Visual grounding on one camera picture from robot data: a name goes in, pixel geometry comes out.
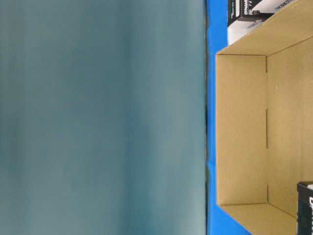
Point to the black Dynamixel box with label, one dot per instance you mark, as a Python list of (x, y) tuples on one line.
[(305, 208)]

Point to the open brown cardboard box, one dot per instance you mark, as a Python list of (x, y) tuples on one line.
[(264, 121)]

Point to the black Dynamixel box in tray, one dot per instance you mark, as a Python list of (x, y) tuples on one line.
[(253, 10)]

